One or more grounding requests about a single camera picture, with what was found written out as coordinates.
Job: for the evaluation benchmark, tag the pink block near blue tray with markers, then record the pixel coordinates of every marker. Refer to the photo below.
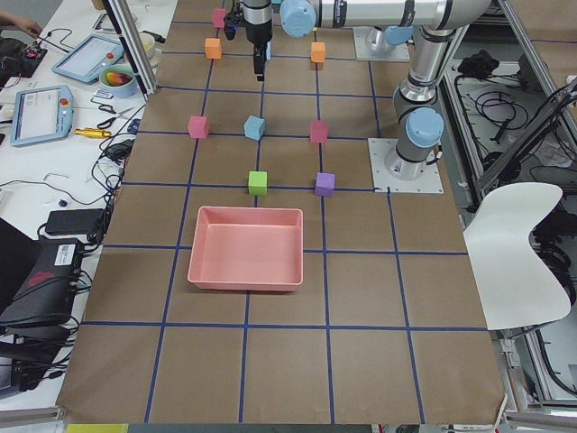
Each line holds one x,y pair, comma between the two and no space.
218,18

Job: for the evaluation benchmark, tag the green foam block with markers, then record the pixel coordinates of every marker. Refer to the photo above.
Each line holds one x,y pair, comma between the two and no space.
258,183

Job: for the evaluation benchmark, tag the teach pendant near scissors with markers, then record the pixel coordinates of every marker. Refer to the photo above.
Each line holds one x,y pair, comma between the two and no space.
88,60

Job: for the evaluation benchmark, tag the beige bowl with lemon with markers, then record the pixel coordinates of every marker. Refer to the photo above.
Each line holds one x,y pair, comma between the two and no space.
148,43

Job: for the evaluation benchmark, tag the orange block far side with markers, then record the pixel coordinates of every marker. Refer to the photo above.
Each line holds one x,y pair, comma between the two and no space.
213,48

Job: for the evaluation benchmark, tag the pink block near arm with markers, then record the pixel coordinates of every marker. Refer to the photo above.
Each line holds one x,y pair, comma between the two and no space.
318,131

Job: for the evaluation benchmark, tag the orange block near arms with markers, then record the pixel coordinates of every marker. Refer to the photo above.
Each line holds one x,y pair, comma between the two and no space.
318,52

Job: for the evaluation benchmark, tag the pink plastic tray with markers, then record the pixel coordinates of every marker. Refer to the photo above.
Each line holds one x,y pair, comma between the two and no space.
247,248

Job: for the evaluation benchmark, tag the pink block far side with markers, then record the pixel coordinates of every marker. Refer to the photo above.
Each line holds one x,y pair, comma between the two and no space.
198,127

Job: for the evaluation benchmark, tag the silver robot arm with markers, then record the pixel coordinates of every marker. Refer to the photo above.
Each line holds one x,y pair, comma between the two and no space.
299,18
420,125

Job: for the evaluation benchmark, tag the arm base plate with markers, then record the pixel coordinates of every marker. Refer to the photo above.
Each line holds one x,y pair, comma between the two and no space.
375,43
391,174

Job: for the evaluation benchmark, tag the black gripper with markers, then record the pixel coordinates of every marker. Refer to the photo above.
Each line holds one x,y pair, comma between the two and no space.
258,32

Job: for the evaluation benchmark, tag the green bowl with fruit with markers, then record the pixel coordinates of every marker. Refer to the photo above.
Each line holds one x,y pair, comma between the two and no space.
119,80

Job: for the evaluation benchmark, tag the white chair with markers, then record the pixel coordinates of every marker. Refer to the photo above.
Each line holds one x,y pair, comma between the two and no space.
515,286

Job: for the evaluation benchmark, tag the purple block near pink tray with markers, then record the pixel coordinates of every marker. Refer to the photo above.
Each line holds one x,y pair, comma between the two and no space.
325,184

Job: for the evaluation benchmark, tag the scissors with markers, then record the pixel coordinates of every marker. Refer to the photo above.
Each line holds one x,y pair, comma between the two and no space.
115,114

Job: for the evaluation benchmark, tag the black power adapter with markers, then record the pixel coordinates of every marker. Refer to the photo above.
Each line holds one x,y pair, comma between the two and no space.
73,222

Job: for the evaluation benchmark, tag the teach pendant near bowl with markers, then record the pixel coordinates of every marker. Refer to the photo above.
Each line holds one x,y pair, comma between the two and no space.
42,115

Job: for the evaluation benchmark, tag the gold metal tool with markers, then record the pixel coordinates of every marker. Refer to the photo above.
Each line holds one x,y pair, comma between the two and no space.
93,133

